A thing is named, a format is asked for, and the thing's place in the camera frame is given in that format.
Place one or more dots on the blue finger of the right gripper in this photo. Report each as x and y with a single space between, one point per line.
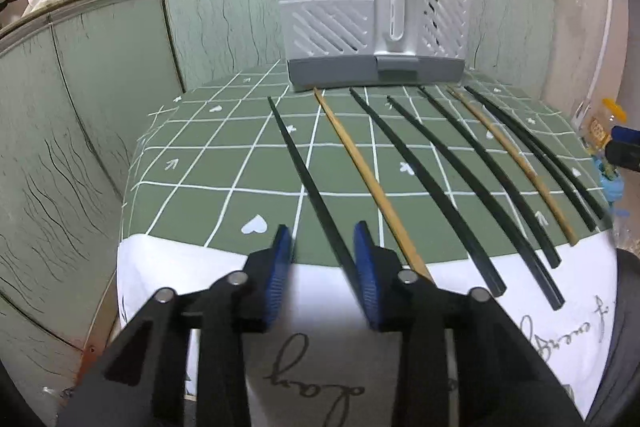
623 150

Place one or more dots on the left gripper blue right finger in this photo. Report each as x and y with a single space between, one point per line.
368 255

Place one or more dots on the yellow lid glass jar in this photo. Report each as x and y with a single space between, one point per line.
601 121

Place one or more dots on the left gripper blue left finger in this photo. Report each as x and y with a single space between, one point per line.
279 264

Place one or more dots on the white plastic utensil holder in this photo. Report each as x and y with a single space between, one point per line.
374 43

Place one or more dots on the light wooden chopstick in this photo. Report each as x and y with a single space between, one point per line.
389 214

